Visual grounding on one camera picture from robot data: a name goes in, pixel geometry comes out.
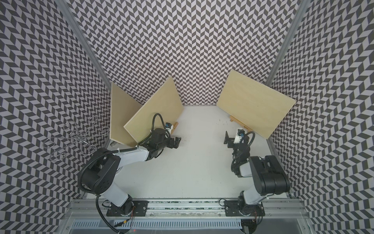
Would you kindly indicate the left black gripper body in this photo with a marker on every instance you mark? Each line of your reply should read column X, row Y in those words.
column 170, row 143

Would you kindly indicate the aluminium front rail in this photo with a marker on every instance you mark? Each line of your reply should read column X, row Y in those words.
column 217, row 208

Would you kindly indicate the wooden easel with label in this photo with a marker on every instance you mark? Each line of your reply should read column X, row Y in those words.
column 233, row 119

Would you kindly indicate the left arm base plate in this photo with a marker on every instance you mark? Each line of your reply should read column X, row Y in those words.
column 129, row 208

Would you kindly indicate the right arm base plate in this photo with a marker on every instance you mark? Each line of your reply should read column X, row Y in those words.
column 236, row 208

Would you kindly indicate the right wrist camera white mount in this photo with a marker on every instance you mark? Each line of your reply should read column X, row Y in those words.
column 239, row 138

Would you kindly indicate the wire whisk rack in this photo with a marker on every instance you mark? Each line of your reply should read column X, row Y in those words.
column 58, row 147

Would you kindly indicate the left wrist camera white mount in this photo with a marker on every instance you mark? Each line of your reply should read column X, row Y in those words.
column 169, row 127

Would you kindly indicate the light plywood board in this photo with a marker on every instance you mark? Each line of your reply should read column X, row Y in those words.
column 123, row 107
column 165, row 101
column 254, row 104

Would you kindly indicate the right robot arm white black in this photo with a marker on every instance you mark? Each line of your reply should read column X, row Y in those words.
column 267, row 174

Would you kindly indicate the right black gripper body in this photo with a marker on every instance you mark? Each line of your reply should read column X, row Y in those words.
column 232, row 145

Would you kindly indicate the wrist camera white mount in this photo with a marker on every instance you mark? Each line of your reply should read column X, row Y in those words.
column 239, row 138
column 169, row 127

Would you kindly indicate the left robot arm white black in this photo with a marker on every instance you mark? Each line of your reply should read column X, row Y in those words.
column 98, row 174

